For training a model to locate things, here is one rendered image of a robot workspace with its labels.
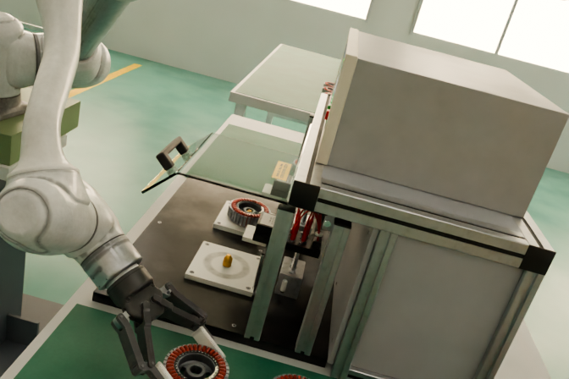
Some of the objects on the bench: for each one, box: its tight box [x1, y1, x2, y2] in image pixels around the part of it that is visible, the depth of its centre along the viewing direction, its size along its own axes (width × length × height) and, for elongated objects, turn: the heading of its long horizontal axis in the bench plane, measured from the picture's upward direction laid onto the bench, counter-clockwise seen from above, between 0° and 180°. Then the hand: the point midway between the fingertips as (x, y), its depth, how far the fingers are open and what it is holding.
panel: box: [328, 222, 379, 365], centre depth 128 cm, size 1×66×30 cm, turn 142°
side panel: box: [330, 229, 544, 379], centre depth 97 cm, size 28×3×32 cm, turn 52°
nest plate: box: [213, 200, 275, 236], centre depth 145 cm, size 15×15×1 cm
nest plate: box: [185, 241, 264, 297], centre depth 123 cm, size 15×15×1 cm
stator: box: [227, 198, 271, 228], centre depth 144 cm, size 11×11×4 cm
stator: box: [163, 343, 229, 379], centre depth 92 cm, size 11×11×4 cm
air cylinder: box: [274, 256, 306, 299], centre depth 121 cm, size 5×8×6 cm
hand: (195, 370), depth 92 cm, fingers closed on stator, 11 cm apart
